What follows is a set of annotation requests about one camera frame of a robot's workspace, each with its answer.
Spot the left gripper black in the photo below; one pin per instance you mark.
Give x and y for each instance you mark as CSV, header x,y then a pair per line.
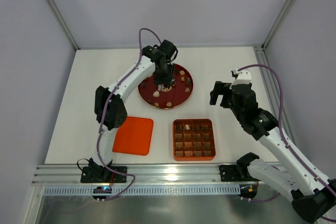
x,y
163,80

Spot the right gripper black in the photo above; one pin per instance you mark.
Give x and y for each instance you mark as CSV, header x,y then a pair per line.
x,y
224,95

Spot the metal tweezers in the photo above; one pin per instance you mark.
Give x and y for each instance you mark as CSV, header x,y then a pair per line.
x,y
161,87

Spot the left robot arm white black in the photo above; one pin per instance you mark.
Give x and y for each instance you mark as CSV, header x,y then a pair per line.
x,y
109,102

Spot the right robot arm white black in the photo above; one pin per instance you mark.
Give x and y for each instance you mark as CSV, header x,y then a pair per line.
x,y
310,191

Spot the white heart chocolate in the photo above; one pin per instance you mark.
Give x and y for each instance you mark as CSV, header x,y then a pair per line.
x,y
156,94

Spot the orange chocolate box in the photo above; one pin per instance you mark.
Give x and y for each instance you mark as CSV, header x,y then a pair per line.
x,y
196,144

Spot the round dark red tray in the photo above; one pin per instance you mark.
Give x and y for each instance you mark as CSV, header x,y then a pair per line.
x,y
175,94

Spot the orange box lid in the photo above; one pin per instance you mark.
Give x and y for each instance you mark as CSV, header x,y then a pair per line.
x,y
134,136

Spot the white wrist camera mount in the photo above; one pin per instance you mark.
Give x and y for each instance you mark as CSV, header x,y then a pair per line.
x,y
241,77

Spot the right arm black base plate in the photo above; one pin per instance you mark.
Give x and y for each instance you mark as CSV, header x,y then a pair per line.
x,y
235,173

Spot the slotted cable duct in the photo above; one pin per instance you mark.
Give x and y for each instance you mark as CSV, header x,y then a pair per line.
x,y
143,190

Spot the aluminium front rail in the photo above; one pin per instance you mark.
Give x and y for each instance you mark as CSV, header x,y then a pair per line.
x,y
71,174

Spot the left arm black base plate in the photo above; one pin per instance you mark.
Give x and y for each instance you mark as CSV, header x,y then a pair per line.
x,y
100,175

